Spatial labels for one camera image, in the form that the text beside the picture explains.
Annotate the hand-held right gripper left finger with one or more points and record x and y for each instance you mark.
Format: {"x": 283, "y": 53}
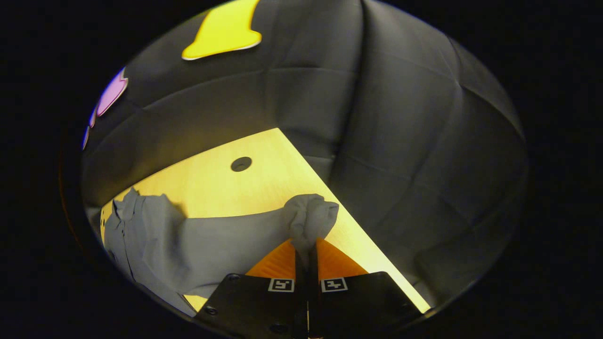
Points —
{"x": 254, "y": 306}

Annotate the black backdrop cloth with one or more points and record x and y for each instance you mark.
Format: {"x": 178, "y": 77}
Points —
{"x": 400, "y": 141}

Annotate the grey long-sleeved shirt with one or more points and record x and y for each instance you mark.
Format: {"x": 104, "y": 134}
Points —
{"x": 212, "y": 249}

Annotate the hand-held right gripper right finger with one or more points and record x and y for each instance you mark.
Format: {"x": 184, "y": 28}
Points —
{"x": 362, "y": 301}

